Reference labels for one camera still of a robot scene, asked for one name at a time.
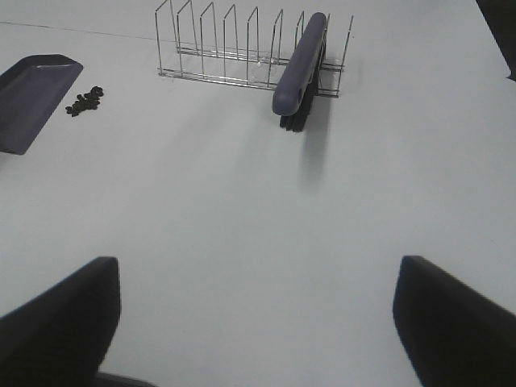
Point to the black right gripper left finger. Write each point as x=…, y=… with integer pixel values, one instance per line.
x=61, y=337

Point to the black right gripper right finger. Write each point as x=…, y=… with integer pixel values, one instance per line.
x=452, y=335

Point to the pile of coffee beans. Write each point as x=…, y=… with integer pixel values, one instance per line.
x=86, y=101

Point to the grey plastic dustpan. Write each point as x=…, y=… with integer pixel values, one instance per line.
x=31, y=90

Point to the chrome wire dish rack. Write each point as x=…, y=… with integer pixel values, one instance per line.
x=237, y=43

